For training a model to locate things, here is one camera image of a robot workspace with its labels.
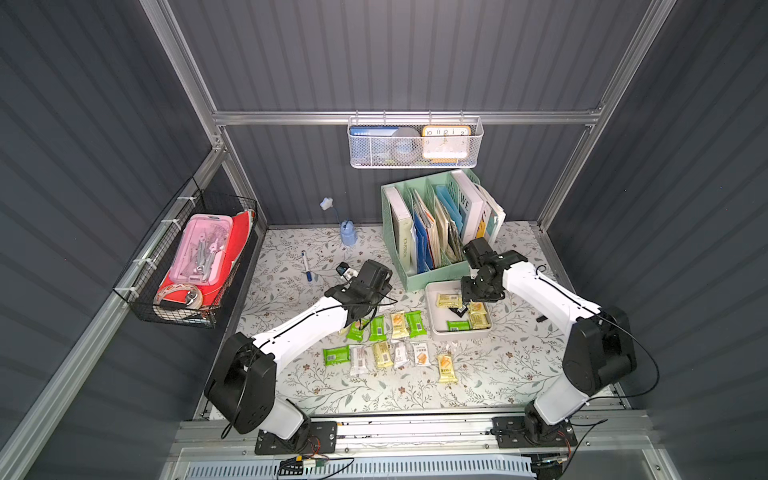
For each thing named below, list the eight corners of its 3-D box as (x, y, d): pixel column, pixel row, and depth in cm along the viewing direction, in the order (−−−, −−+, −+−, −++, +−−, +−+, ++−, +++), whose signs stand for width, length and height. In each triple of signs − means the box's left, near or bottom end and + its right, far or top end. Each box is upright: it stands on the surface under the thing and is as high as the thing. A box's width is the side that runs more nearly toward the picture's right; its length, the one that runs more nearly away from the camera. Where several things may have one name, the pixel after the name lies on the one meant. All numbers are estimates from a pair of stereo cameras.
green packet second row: (324, 366, 87) (323, 364, 86) (324, 351, 90) (323, 348, 89) (351, 362, 88) (350, 359, 86) (350, 347, 91) (349, 344, 89)
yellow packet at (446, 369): (439, 383, 84) (440, 381, 82) (436, 356, 89) (437, 353, 87) (456, 383, 84) (457, 381, 82) (452, 356, 89) (453, 353, 87)
